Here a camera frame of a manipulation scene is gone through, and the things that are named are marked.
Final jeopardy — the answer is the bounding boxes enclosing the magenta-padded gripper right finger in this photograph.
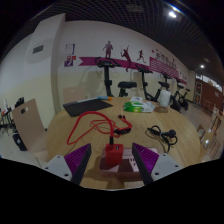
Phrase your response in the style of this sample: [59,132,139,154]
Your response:
[131,142,184,186]

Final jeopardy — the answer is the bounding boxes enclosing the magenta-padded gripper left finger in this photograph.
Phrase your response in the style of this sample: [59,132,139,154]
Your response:
[42,143,93,186]

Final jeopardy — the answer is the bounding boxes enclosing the red charger block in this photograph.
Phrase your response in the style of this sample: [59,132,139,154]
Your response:
[104,143,125,168]

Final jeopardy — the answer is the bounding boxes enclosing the white power strip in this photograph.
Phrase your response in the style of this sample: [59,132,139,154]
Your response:
[99,147,160,174]

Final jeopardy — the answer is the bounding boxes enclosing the round brown coaster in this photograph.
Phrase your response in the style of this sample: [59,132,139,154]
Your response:
[153,105,170,114]

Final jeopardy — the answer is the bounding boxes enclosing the black flat mat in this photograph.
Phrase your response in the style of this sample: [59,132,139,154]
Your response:
[62,98,114,118]

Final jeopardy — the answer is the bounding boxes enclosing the green wet wipes pack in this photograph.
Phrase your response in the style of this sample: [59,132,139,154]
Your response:
[123,101,156,113]

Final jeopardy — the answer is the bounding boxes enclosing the light wooden chair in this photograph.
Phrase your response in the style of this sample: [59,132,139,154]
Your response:
[12,98,49,154]

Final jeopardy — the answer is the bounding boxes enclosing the white flat box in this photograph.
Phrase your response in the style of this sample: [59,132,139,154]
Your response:
[129,96,145,103]

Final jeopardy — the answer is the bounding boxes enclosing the white plastic cup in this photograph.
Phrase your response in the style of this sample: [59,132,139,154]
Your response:
[158,89,172,108]

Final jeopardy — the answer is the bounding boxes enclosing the blue and orange marker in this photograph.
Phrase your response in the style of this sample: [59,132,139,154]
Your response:
[96,95,114,101]

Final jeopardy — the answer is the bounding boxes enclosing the row of black exercise bikes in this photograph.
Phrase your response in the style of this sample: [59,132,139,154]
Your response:
[94,56,192,112]

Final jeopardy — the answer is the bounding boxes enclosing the brown wooden shelf unit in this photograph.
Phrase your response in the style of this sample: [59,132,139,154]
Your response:
[194,79,223,111]

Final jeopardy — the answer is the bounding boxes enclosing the black power cable with plug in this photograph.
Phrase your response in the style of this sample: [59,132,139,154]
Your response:
[145,125,179,154]

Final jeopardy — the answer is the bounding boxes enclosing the red multi-head charging cable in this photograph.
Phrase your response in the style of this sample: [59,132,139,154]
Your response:
[66,110,133,146]

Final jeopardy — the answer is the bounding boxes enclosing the white wall poster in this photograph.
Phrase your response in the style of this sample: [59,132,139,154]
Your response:
[64,43,76,56]

